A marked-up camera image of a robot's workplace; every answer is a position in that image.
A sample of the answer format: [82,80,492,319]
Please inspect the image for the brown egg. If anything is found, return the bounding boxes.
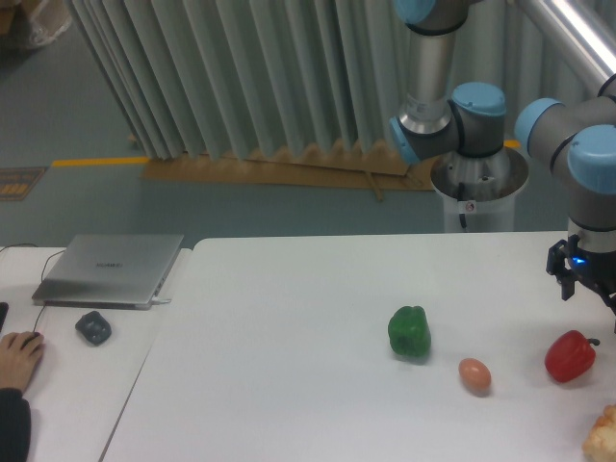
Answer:
[458,358,492,395]

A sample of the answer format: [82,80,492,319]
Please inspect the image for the white laptop charger cable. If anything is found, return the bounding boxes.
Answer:
[152,269,172,305]

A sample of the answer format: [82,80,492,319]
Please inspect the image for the person's hand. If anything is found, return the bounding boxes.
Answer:
[0,331,44,394]

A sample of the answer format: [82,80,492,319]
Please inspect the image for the red bell pepper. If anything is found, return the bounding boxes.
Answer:
[544,330,601,383]

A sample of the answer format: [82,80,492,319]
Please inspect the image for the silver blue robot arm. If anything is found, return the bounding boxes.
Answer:
[390,1,615,306]

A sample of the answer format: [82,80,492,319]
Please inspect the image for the green bell pepper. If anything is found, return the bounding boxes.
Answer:
[387,306,431,358]

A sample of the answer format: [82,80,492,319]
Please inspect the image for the orange floor sign sticker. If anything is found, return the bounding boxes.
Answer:
[0,167,47,201]

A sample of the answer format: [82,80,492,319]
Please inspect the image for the black keyboard edge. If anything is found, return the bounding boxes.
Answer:
[0,302,9,331]

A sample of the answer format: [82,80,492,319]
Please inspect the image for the dark grey small gadget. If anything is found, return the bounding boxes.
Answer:
[75,311,113,347]

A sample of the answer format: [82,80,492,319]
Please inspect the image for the brown cardboard sheet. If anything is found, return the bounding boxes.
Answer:
[141,141,435,201]

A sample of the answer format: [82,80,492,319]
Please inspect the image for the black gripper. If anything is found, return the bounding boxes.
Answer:
[546,232,616,315]

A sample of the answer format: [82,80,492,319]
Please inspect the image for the black mouse cable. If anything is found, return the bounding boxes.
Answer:
[0,243,73,334]

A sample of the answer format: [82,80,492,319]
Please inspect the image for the dark sleeved forearm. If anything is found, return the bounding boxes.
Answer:
[1,388,32,462]

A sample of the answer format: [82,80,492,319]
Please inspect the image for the grey pleated curtain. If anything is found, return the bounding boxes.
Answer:
[64,0,616,163]

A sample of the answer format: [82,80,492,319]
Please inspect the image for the silver closed laptop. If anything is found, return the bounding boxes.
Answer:
[32,234,184,309]

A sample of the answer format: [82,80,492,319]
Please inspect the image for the orange textured food item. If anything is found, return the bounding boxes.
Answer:
[582,404,615,462]

